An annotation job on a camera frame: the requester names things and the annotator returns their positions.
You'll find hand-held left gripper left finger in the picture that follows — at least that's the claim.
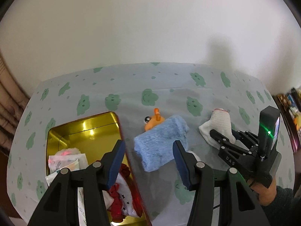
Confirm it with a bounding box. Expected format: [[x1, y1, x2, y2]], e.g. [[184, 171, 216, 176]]
[[28, 140, 126, 226]]

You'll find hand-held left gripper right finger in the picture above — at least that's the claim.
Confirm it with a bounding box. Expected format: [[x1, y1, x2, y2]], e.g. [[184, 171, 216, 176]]
[[172, 140, 271, 226]]

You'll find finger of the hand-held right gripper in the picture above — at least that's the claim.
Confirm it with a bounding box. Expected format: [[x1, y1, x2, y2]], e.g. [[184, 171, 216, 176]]
[[232, 129, 259, 152], [210, 129, 253, 170]]

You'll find red and white cloth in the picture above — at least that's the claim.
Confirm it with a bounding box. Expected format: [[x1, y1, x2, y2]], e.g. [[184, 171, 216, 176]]
[[103, 163, 144, 223]]

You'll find white knit glove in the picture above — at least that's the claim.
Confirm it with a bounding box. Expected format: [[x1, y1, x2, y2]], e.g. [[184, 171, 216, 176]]
[[199, 108, 236, 150]]

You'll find blue fuzzy sock orange face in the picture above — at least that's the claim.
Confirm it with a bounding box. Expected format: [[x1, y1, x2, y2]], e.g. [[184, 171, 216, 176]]
[[134, 108, 200, 173]]

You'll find gold metal tin box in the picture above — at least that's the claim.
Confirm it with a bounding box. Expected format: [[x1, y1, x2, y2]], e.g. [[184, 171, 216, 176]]
[[45, 111, 152, 226]]

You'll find printed plastic tissue packet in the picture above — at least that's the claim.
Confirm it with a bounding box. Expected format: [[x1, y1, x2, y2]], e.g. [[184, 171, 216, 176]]
[[45, 153, 88, 226]]

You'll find person's right forearm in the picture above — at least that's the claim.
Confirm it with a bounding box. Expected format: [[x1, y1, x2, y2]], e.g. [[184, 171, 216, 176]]
[[259, 186, 297, 226]]

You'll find person's right hand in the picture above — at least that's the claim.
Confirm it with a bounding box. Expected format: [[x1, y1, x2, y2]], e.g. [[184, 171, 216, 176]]
[[247, 178, 277, 206]]

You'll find colourful clutter on dark shelf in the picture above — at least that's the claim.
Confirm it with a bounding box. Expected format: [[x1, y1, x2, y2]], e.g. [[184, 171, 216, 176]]
[[275, 87, 301, 153]]

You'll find green print tablecloth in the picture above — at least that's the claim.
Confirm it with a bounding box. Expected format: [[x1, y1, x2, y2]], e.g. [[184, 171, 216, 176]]
[[7, 62, 295, 226]]

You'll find beige striped curtain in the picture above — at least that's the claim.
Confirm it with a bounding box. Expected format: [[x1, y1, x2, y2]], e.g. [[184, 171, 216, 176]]
[[0, 49, 31, 137]]

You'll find black cable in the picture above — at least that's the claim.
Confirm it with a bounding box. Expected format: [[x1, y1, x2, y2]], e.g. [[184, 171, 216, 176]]
[[213, 186, 223, 210]]

